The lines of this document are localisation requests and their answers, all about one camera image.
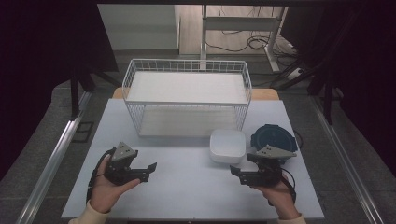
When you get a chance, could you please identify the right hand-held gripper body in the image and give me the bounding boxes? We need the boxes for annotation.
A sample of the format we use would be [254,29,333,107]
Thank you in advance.
[239,144,298,188]

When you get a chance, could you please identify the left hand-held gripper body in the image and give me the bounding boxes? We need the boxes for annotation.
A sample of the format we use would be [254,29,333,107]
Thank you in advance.
[104,141,150,187]

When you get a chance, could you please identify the dark blue round lidded container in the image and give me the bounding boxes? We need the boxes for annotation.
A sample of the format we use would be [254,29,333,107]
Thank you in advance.
[250,123,298,161]

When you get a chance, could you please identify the white square container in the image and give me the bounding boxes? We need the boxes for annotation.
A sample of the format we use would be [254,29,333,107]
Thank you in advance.
[208,129,247,165]

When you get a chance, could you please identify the white wire shelf rack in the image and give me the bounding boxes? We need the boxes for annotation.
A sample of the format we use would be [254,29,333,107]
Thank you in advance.
[121,58,253,138]

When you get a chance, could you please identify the person's left hand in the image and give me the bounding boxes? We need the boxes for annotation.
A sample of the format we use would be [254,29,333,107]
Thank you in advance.
[89,154,141,214]

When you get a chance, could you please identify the person's right hand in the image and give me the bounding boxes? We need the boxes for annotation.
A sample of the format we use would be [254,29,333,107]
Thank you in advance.
[251,175,302,220]

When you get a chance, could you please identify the wooden table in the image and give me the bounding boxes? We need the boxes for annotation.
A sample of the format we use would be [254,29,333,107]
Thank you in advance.
[111,87,280,101]

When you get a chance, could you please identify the black metal stand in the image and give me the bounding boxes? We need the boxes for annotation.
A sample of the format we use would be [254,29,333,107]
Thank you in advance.
[270,54,345,126]
[69,60,123,122]

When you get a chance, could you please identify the white power strip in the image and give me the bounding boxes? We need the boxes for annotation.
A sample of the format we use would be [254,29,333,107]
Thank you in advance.
[286,67,304,80]

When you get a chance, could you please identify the white cabinet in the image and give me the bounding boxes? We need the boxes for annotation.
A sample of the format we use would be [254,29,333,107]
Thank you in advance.
[97,3,181,51]

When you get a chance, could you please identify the thin black cable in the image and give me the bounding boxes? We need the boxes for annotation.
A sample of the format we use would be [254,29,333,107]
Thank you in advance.
[293,129,304,150]

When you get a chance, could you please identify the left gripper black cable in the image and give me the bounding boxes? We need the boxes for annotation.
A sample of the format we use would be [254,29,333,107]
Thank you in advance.
[86,147,117,204]

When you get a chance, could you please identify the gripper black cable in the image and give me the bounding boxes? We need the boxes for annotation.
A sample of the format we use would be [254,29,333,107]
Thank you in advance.
[267,167,297,207]
[86,147,117,204]

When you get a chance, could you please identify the black floor bracket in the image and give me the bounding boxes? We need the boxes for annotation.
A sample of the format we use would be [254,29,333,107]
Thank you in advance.
[72,120,94,144]

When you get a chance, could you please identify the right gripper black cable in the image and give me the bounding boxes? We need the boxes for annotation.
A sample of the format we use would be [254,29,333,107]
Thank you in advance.
[267,167,297,207]

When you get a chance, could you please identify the aluminium rail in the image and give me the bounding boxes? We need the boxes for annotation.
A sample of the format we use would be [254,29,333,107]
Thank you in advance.
[310,94,386,224]
[15,91,93,224]

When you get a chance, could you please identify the black floor cables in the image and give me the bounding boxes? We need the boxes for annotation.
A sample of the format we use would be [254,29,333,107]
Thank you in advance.
[205,5,298,67]

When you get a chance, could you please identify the white metal desk frame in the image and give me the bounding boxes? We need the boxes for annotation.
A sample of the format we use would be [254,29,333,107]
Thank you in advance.
[200,4,289,73]

